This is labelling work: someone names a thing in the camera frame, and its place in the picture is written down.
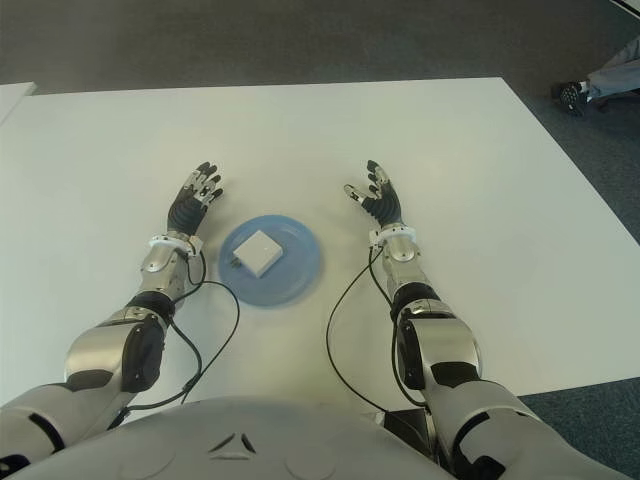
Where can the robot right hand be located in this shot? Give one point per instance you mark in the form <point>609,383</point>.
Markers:
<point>385,207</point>

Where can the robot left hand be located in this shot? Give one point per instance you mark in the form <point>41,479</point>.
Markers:
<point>185,212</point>

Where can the white charger plug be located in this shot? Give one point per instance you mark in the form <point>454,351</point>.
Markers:
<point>257,252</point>

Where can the robot left arm silver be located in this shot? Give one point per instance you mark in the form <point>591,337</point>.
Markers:
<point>97,350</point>

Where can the robot right arm silver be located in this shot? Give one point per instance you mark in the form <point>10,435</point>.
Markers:
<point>445,345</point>

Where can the blue plate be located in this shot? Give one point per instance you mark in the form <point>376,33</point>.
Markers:
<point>300,265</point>

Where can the white side table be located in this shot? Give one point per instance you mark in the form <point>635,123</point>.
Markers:
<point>12,100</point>

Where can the black base block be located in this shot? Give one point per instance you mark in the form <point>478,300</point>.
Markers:
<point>407,430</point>

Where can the silver robot torso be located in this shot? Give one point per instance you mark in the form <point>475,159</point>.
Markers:
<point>240,450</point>

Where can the grey trouser leg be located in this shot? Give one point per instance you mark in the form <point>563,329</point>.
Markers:
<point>617,75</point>

